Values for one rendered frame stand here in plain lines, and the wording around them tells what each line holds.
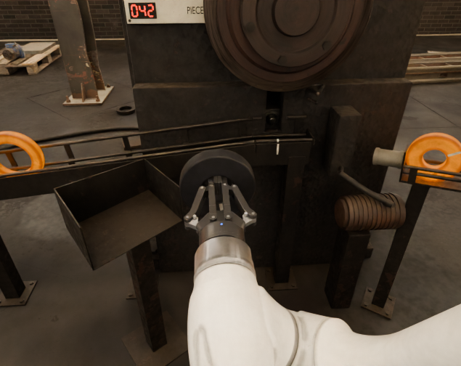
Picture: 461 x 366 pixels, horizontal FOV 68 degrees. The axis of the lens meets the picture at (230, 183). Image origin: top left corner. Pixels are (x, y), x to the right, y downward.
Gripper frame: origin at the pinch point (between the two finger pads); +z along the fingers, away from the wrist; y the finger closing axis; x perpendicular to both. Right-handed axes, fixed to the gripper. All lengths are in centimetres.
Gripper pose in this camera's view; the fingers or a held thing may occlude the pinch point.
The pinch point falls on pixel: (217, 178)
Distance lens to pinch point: 69.7
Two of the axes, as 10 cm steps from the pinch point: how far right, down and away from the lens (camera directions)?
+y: 10.0, -0.5, 0.6
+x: 0.0, -8.1, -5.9
